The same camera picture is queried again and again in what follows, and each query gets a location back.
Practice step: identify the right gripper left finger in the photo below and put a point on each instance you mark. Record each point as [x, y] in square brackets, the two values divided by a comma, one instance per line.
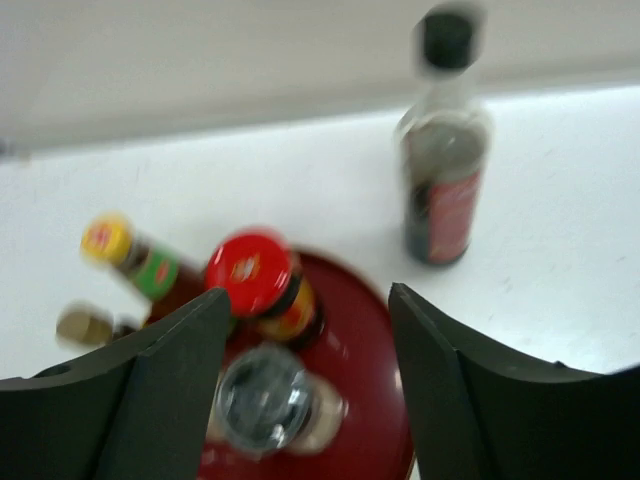
[137, 408]

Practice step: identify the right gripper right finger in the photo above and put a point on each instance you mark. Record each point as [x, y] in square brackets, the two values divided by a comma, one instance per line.
[479, 409]

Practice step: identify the yellow label oil bottle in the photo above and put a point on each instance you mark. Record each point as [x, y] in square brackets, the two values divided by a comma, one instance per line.
[86, 326]

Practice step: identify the clear cap pepper grinder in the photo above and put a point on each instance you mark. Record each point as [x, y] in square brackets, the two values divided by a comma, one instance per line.
[266, 401]

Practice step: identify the yellow cap red sauce bottle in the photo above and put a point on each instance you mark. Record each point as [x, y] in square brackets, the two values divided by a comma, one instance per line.
[165, 279]

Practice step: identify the red cap sauce jar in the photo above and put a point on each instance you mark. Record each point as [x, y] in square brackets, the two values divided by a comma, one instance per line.
[268, 289]

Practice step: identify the red round tray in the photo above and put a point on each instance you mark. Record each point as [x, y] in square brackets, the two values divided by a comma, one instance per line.
[356, 353]

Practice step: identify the dark soy sauce bottle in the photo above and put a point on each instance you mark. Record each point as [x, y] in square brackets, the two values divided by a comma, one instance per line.
[444, 138]

